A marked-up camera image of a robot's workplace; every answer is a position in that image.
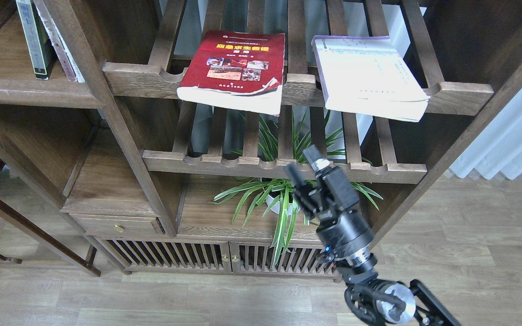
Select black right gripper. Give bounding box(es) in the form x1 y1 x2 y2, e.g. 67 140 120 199
285 145 378 277

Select green black cover book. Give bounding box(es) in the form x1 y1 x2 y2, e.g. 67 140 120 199
16 0 56 80

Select white purple book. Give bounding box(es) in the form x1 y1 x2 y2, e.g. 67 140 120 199
311 35 430 122

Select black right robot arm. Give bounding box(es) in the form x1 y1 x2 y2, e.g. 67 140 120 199
286 146 459 326

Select green spider plant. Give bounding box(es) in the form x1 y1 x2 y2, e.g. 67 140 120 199
210 109 383 268

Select wooden furniture at left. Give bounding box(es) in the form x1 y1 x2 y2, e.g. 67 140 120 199
0 136 101 278

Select white plant pot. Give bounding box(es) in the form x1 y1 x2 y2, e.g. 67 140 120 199
265 191 294 216

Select dark wooden bookshelf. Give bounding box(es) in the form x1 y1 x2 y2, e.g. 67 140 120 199
0 0 522 276

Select thin book white spine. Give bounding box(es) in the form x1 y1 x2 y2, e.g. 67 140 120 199
34 0 85 83

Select red cover book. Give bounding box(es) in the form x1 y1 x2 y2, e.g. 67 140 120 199
177 30 285 115

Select brass drawer knob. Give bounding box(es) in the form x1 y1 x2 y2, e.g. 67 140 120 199
113 224 125 233

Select white curtain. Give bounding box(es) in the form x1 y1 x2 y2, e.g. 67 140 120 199
449 89 522 180

